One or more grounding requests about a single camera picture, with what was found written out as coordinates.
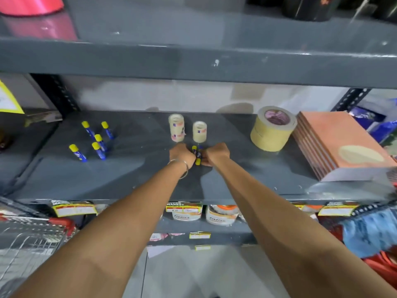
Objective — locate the person's right hand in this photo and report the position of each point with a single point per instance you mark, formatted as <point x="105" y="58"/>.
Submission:
<point x="218" y="152"/>

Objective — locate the person's left hand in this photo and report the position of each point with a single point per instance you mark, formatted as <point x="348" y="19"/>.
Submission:
<point x="180" y="152"/>

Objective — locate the person's left fingers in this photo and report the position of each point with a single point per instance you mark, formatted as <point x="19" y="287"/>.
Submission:
<point x="191" y="155"/>

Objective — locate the person's right fingers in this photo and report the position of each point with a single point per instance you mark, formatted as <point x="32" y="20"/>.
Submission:
<point x="205" y="160"/>

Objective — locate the person's right forearm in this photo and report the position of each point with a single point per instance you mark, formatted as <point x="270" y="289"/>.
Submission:
<point x="279" y="226"/>

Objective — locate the person's left forearm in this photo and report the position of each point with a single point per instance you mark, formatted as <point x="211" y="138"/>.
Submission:
<point x="124" y="226"/>

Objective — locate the silver wrist bangle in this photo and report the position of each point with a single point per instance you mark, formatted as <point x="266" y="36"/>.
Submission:
<point x="186" y="169"/>

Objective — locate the clear tape roll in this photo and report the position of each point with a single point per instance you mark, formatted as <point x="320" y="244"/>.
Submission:
<point x="199" y="133"/>
<point x="177" y="136"/>
<point x="176" y="121"/>

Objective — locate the yellow white shelf price label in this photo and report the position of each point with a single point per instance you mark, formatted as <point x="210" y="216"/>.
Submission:
<point x="74" y="209"/>
<point x="338" y="209"/>
<point x="184" y="207"/>

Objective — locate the white tub with orange print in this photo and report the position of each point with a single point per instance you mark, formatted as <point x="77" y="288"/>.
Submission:
<point x="187" y="216"/>
<point x="221" y="217"/>

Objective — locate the beige masking tape roll stack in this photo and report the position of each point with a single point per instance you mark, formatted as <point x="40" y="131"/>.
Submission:
<point x="269" y="133"/>

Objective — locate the small yellow shelf price label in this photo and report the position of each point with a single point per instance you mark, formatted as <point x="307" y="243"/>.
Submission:
<point x="200" y="235"/>

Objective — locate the grey metal shelving rack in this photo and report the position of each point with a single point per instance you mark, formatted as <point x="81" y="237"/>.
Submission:
<point x="198" y="63"/>

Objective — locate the stack of orange notebooks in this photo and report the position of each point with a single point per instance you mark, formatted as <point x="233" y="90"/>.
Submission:
<point x="335" y="136"/>

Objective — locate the brown cardboard piece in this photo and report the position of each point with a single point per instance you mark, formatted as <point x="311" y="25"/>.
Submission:
<point x="43" y="117"/>

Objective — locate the blue plastic packets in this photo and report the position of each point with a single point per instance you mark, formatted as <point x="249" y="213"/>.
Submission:
<point x="377" y="124"/>

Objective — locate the light blue plastic bag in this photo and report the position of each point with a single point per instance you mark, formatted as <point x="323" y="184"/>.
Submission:
<point x="369" y="232"/>

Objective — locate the black glossy container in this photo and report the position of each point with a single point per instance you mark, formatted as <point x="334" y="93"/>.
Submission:
<point x="386" y="7"/>
<point x="310" y="7"/>

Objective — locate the yellow paper sign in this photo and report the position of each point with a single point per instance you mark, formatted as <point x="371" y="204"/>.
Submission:
<point x="7" y="100"/>

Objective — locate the red plastic item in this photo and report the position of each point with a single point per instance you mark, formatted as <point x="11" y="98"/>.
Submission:
<point x="383" y="268"/>

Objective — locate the red ribbon roll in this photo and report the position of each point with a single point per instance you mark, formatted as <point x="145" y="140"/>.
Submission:
<point x="29" y="4"/>

